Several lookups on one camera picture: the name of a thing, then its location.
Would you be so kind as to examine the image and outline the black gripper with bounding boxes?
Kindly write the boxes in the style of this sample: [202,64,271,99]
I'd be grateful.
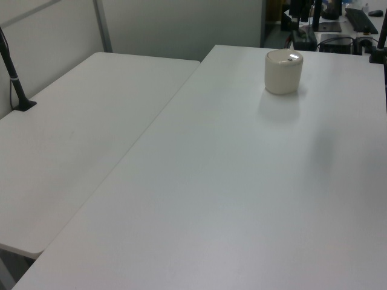
[289,0,311,31]

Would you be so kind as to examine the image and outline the beige round trash bin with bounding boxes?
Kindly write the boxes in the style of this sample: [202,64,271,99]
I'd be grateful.
[264,49,304,95]

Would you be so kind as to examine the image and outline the black camera pole with clamp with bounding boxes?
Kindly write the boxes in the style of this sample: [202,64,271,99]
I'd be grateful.
[368,16,387,65]
[0,26,38,114]

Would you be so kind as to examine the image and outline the black electronics box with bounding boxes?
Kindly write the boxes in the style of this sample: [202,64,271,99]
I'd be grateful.
[319,33,355,54]

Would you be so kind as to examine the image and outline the small black box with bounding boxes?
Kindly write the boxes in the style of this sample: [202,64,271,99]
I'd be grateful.
[294,28,317,51]

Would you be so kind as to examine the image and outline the black monitor stand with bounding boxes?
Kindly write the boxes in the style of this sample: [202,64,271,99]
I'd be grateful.
[312,0,343,33]

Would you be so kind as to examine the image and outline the dark round container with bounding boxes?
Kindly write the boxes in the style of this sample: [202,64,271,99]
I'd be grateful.
[321,0,340,21]

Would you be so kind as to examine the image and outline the grey metal partition post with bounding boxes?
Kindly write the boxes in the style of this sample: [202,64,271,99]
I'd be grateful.
[93,0,113,54]

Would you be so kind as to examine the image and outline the black computer keyboard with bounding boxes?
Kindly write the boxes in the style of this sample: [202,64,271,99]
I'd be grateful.
[344,7,379,35]

